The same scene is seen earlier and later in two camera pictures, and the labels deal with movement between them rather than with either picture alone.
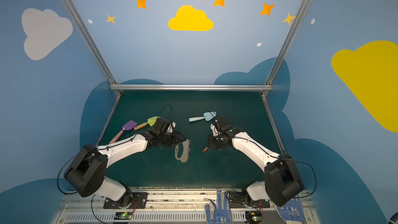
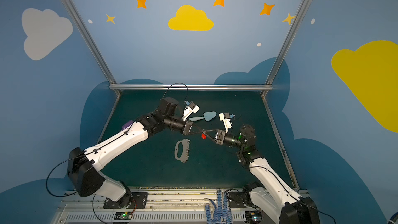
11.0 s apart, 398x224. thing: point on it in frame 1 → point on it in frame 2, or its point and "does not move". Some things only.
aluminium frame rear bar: (192, 87) does not move
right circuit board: (253, 217) does not move
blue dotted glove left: (219, 213) does not move
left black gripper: (173, 138) → (187, 127)
